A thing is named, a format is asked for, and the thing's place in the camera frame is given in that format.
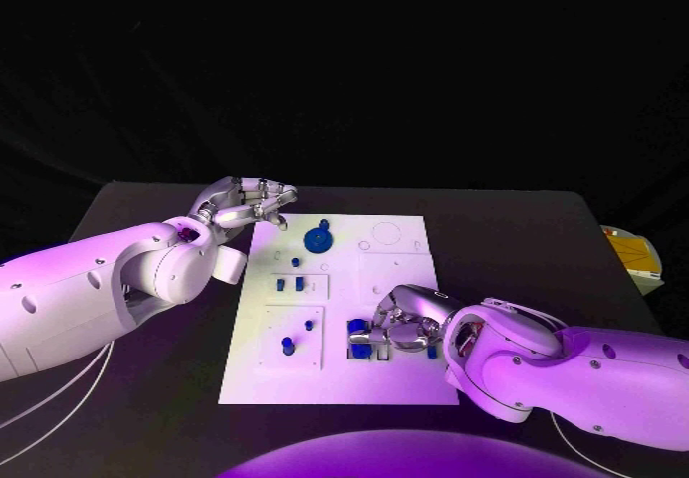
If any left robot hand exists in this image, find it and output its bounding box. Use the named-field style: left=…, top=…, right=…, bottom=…
left=187, top=176, right=299, bottom=241

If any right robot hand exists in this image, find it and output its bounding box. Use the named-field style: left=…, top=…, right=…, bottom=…
left=345, top=283, right=465, bottom=355

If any long blue cylinder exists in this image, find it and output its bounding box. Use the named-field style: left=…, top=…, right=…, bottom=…
left=345, top=318, right=373, bottom=360

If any white task board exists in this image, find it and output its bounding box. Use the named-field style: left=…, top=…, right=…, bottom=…
left=216, top=213, right=461, bottom=406

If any blue gear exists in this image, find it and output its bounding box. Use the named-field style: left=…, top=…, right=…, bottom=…
left=301, top=218, right=335, bottom=256

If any white box with yellow sheet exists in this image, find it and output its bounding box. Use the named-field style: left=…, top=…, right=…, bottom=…
left=598, top=224, right=664, bottom=296

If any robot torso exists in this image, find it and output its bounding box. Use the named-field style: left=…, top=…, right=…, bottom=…
left=213, top=428, right=615, bottom=478

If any white cable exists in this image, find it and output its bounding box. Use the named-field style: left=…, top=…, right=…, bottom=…
left=0, top=341, right=116, bottom=430
left=547, top=410, right=619, bottom=478
left=0, top=356, right=113, bottom=467

